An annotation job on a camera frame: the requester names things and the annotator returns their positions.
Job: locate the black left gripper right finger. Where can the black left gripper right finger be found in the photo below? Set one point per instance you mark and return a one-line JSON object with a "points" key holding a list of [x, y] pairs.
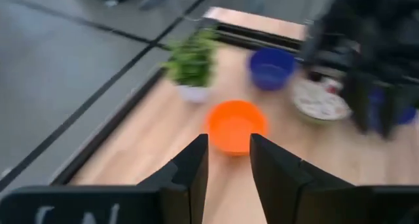
{"points": [[311, 204]]}

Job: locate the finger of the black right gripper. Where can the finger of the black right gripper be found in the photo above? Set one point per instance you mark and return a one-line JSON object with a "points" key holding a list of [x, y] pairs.
{"points": [[358, 103], [390, 112]]}

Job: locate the floral print ceramic bowl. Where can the floral print ceramic bowl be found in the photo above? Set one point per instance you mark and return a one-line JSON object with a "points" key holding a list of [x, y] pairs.
{"points": [[316, 103]]}

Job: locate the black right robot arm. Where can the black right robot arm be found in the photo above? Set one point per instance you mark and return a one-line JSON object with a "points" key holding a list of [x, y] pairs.
{"points": [[360, 8]]}

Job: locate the artificial plant in white pot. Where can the artificial plant in white pot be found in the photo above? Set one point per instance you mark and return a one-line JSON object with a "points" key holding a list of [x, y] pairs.
{"points": [[191, 60]]}

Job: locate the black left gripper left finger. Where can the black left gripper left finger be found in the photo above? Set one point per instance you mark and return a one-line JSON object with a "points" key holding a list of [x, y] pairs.
{"points": [[98, 206]]}

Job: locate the orange plastic mini bowl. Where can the orange plastic mini bowl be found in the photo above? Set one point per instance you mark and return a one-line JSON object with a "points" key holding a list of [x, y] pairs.
{"points": [[235, 125]]}

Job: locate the blue plastic mini bowl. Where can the blue plastic mini bowl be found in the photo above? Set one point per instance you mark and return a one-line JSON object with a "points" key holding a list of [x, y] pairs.
{"points": [[407, 114], [271, 70]]}

